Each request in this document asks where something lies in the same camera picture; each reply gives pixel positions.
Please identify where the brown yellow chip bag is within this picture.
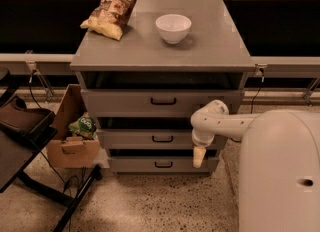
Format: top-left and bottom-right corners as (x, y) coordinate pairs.
(80, 0), (137, 40)

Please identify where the cardboard box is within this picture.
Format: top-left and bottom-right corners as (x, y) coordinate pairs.
(46, 84), (100, 168)

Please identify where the green snack bag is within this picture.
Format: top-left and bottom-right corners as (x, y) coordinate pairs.
(68, 112), (96, 140)

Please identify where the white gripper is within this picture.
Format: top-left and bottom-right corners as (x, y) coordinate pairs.
(192, 129), (214, 168)

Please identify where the white bowl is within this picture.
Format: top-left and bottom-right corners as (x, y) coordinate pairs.
(155, 14), (192, 44)

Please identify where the grey bottom drawer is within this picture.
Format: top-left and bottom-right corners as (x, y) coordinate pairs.
(108, 157), (219, 174)

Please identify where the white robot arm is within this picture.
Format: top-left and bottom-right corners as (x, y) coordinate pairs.
(191, 100), (320, 232)

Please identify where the grey top drawer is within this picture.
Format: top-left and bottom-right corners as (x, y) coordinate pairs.
(81, 89), (244, 118)

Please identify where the grey drawer cabinet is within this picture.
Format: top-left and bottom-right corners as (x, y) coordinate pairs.
(71, 0), (255, 160)

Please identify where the black cable left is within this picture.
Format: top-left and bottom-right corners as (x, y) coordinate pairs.
(28, 69), (81, 232)

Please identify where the grey drawer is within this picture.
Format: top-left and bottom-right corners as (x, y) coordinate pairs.
(81, 89), (244, 118)
(96, 128), (231, 150)
(108, 157), (219, 174)

